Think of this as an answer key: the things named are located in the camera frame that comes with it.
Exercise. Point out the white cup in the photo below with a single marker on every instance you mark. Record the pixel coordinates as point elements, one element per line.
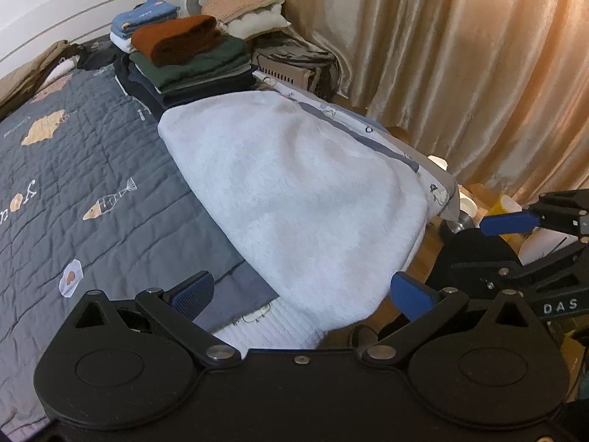
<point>468,205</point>

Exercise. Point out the white pillow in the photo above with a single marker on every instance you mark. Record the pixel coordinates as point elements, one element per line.
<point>257,23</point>

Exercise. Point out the steel bowl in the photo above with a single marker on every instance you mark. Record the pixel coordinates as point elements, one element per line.
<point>458,225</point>

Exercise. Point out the black crumpled garments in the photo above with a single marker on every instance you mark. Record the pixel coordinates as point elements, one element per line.
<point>96,55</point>

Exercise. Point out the white folded sweater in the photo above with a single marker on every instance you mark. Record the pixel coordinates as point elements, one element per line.
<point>122,42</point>

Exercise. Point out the white hoodie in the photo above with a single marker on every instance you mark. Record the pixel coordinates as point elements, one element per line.
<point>294,193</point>

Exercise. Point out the stack of dark folded clothes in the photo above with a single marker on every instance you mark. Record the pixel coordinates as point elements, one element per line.
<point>193,92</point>

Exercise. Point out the white bucket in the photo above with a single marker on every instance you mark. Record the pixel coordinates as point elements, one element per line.
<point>547,246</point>

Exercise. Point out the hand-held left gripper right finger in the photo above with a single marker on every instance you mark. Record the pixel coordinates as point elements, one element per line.
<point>409,294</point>

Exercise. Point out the beige plastic basket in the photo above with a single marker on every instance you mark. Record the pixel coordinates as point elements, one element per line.
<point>290,73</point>

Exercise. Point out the white headboard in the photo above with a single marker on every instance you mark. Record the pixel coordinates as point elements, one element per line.
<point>69,9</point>

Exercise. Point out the blue folded sweater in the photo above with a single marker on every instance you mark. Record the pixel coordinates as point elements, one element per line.
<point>145,14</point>

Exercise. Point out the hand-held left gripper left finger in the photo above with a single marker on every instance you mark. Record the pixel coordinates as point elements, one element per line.
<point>195,292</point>

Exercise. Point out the golden curtain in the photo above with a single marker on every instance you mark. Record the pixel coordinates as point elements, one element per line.
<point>437,64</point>

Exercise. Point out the khaki folded clothes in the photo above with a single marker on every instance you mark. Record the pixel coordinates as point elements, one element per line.
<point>27,78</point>

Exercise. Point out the rust brown folded sweater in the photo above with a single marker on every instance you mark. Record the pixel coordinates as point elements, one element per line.
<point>175,39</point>

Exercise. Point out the camouflage cloth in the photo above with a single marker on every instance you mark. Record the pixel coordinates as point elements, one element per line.
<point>294,48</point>

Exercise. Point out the white crumpled garment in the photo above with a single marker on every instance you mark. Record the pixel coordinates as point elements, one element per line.
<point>62,68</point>

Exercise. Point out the grey printed quilt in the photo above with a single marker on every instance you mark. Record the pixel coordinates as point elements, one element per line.
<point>92,170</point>

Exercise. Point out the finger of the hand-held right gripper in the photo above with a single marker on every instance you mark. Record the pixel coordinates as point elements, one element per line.
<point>506,223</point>
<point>506,271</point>

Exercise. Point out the dark green folded sweater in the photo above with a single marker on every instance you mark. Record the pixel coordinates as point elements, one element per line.
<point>202,62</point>

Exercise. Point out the beige knitted cushion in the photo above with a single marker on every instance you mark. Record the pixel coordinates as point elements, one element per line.
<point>239,3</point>

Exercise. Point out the yellow container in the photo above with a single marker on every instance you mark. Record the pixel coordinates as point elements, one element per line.
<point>506,205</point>

